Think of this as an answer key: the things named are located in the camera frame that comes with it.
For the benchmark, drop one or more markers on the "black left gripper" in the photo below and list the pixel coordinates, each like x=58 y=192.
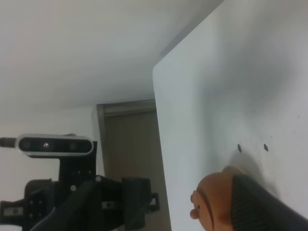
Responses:
x=124 y=203

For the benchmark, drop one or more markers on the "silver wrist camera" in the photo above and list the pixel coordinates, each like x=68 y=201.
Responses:
x=54 y=146

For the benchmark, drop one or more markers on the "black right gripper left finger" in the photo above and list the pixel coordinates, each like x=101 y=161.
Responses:
x=57 y=208

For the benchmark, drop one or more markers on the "brown clay teapot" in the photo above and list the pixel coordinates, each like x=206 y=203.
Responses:
x=212 y=200

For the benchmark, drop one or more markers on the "brown wooden door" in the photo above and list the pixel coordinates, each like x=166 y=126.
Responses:
x=131 y=148

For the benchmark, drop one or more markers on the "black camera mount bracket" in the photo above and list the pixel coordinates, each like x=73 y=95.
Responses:
x=74 y=170

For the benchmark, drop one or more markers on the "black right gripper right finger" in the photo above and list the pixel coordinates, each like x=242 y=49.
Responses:
x=255 y=209

